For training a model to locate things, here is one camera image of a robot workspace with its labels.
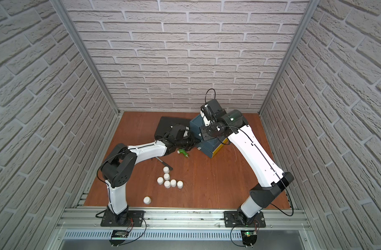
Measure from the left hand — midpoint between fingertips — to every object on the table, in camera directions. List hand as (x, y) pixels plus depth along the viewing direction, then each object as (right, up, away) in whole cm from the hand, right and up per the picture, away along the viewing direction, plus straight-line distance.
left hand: (204, 138), depth 88 cm
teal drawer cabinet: (+4, -5, -1) cm, 7 cm away
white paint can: (-22, -18, -1) cm, 29 cm away
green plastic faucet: (-13, -9, +8) cm, 18 cm away
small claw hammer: (-23, -16, +4) cm, 29 cm away
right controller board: (+20, -45, -18) cm, 52 cm away
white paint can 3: (-21, -24, -7) cm, 33 cm away
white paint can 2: (-22, -21, -3) cm, 30 cm away
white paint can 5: (-14, -25, -5) cm, 29 cm away
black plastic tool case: (-27, +10, +21) cm, 36 cm away
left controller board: (-41, -44, -18) cm, 63 cm away
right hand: (+1, +4, -17) cm, 17 cm away
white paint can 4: (-17, -24, -6) cm, 30 cm away
